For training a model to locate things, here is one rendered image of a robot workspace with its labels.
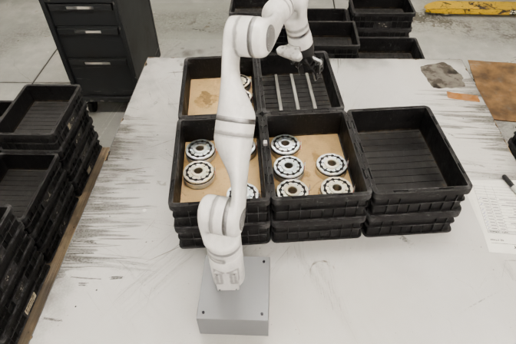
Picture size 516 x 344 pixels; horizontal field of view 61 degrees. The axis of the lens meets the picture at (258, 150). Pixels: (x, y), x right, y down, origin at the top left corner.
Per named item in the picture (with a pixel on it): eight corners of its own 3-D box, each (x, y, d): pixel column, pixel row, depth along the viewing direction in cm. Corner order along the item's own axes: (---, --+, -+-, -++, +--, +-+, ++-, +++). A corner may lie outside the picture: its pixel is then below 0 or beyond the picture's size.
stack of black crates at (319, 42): (345, 81, 304) (355, 21, 273) (350, 107, 282) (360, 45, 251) (288, 80, 306) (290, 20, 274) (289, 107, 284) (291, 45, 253)
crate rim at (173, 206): (271, 206, 128) (271, 200, 126) (168, 212, 127) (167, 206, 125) (262, 119, 157) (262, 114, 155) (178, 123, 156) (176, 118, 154)
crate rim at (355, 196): (372, 200, 129) (373, 194, 127) (271, 206, 128) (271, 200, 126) (345, 114, 158) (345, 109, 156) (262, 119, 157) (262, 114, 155)
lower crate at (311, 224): (362, 240, 143) (368, 217, 135) (271, 246, 142) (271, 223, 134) (339, 155, 172) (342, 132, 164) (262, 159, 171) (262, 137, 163)
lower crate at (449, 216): (452, 234, 144) (463, 212, 136) (362, 240, 143) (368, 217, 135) (414, 150, 173) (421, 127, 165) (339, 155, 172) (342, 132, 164)
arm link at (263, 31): (298, -9, 112) (266, -10, 115) (263, 24, 92) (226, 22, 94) (298, 26, 117) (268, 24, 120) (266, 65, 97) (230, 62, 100)
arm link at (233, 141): (251, 124, 96) (210, 119, 98) (236, 243, 99) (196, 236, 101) (259, 124, 105) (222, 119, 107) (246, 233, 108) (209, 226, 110)
